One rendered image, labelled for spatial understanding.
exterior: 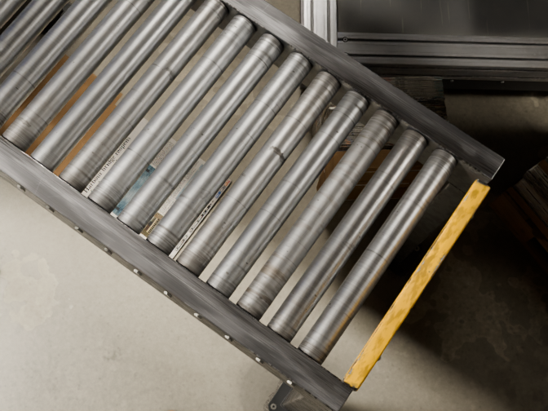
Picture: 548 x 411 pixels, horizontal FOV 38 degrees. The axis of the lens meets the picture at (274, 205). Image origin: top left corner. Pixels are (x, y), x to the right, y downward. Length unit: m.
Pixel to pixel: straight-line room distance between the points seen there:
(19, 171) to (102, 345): 0.83
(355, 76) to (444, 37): 0.77
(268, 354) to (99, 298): 0.93
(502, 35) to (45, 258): 1.39
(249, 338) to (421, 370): 0.93
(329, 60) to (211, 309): 0.51
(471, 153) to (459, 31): 0.83
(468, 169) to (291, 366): 0.48
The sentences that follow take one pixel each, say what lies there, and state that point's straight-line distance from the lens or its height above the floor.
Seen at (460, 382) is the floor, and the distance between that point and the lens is 2.23.
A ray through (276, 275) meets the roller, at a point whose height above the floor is 0.80.
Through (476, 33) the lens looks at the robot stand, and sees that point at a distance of 2.29.
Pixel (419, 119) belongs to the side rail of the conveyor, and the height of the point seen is 0.80.
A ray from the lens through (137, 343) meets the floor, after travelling 2.17.
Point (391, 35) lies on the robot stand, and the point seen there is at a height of 0.23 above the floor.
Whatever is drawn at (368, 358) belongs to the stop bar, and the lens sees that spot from 1.35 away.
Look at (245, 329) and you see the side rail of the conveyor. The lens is 1.35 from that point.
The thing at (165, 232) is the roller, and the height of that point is 0.80.
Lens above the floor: 2.14
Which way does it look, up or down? 74 degrees down
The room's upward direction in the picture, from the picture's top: 11 degrees clockwise
